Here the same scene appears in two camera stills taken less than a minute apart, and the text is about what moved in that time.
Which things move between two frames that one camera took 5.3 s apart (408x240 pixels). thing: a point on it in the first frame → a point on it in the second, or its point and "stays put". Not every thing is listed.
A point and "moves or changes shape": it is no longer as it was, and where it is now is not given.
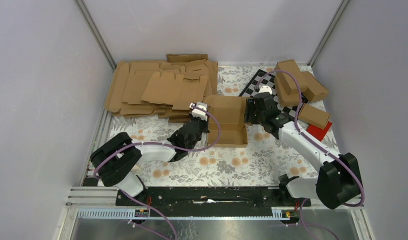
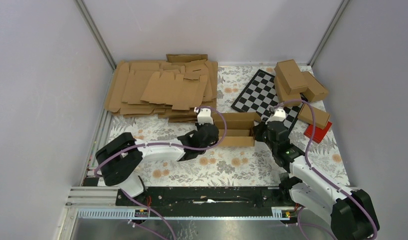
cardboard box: x=291 y=76 stays put
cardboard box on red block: x=314 y=115 stays put
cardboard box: x=229 y=111 moves or changes shape
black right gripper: x=250 y=106 → x=258 y=130
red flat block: x=318 y=133 stays put
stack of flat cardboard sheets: x=165 y=89 stays put
